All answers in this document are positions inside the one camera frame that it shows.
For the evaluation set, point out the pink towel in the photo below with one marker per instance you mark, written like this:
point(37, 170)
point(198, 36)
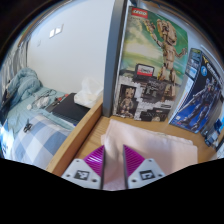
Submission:
point(156, 146)

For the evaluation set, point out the white wall switch plate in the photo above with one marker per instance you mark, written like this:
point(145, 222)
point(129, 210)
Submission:
point(56, 31)

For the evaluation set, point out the tree figure toy box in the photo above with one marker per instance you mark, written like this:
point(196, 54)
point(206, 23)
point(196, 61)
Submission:
point(150, 66)

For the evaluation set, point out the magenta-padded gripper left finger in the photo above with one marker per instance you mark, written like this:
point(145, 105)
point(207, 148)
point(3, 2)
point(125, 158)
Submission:
point(93, 163)

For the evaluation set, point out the grey metal desk frame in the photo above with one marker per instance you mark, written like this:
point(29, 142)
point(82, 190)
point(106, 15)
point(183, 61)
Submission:
point(115, 56)

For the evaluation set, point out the white plastic bag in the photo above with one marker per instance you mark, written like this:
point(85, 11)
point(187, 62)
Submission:
point(88, 93)

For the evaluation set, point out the bed with checked sheet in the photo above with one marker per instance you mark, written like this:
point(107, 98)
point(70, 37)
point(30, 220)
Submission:
point(36, 136)

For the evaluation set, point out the blue robot model kit box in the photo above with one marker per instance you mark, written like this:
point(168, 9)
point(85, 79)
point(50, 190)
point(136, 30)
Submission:
point(200, 96)

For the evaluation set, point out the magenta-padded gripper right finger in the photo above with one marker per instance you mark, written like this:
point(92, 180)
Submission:
point(135, 163)

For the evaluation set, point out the light blue duvet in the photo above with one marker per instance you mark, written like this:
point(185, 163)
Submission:
point(23, 85)

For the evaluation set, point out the grey patterned curtain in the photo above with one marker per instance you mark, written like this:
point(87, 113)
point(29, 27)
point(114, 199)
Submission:
point(11, 66)

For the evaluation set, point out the black flat tablet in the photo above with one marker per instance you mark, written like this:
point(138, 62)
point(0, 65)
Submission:
point(70, 109)

